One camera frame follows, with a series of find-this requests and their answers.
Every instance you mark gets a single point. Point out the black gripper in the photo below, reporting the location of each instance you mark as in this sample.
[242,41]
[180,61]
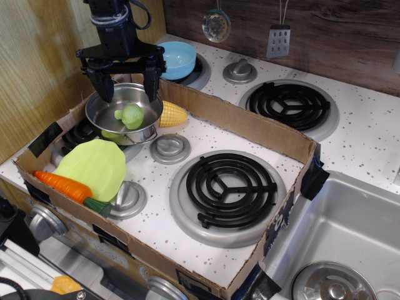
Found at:
[120,50]

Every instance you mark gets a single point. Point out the green toy broccoli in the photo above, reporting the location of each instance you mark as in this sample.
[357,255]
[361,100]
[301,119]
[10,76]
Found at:
[132,116]

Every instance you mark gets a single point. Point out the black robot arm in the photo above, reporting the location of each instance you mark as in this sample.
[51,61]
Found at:
[141,15]

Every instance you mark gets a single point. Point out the brown cardboard fence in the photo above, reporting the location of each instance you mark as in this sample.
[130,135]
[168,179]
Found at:
[166,239]

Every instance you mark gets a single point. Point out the stainless steel pot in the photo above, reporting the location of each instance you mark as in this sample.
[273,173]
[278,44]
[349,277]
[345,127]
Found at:
[101,115]

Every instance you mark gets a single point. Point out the light blue bowl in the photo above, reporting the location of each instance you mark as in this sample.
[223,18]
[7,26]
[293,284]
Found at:
[180,59]

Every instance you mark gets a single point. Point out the yellow toy corn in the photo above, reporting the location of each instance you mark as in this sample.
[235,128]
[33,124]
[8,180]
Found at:
[172,115]

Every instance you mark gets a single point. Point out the front left black burner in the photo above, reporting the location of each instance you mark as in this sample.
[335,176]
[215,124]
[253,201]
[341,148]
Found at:
[79,134]

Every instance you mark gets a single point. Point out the black burner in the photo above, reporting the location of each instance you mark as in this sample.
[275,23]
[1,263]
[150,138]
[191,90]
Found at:
[231,191]
[194,75]
[298,106]
[79,134]

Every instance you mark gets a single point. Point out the back left black burner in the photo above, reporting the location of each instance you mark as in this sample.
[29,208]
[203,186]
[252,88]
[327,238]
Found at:
[194,75]

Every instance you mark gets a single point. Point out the grey centre stove knob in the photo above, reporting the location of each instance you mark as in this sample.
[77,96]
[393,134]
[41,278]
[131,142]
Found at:
[170,149]

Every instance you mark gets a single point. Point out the light green plastic plate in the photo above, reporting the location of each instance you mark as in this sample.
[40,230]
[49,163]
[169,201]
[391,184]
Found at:
[98,164]

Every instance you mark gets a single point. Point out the hanging metal skimmer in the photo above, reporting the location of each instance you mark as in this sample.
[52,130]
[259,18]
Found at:
[216,25]

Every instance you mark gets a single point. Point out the grey front stove knob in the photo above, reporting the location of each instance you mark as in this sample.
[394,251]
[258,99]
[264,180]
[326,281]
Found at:
[129,201]

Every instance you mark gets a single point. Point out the orange toy carrot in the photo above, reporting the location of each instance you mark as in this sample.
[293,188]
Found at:
[75,190]

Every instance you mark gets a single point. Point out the front right black burner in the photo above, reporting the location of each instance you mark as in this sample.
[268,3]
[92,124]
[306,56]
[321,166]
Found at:
[231,191]

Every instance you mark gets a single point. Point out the hanging metal spatula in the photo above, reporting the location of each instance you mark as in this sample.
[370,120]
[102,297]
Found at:
[279,35]

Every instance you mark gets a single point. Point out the grey oven knob left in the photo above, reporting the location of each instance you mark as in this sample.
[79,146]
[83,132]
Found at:
[45,224]

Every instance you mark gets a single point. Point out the grey oven knob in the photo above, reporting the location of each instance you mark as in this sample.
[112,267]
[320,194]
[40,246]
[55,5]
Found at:
[160,288]
[45,224]

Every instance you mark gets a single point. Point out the back right black burner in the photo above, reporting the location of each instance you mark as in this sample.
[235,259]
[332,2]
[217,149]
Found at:
[298,106]

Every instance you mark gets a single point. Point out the grey oven knob bottom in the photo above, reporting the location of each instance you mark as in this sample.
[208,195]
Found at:
[160,288]

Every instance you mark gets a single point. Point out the orange sponge piece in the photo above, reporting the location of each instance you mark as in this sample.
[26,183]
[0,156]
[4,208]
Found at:
[64,285]

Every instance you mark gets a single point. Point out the stainless steel sink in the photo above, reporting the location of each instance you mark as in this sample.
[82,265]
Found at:
[349,222]

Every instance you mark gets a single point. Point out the metal pot lid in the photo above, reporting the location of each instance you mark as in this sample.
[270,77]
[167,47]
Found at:
[330,280]

